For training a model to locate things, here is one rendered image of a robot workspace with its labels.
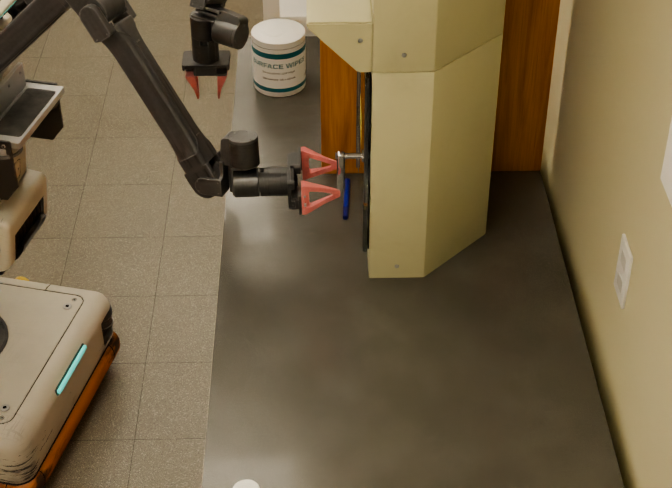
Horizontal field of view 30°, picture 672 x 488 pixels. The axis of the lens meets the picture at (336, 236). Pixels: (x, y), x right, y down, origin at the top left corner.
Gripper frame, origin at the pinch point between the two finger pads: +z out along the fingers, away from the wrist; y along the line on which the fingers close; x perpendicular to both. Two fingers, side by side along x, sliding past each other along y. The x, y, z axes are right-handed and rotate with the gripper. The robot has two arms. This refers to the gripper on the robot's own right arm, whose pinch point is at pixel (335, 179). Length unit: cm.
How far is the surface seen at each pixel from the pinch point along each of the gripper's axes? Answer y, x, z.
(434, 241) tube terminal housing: -3.3, 13.6, 19.1
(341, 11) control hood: -1.4, -36.4, 2.2
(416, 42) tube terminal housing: -5.6, -32.0, 15.0
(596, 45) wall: 9, -22, 50
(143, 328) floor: 88, 112, -60
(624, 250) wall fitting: -31, -4, 49
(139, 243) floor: 130, 112, -65
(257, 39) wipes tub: 67, 5, -17
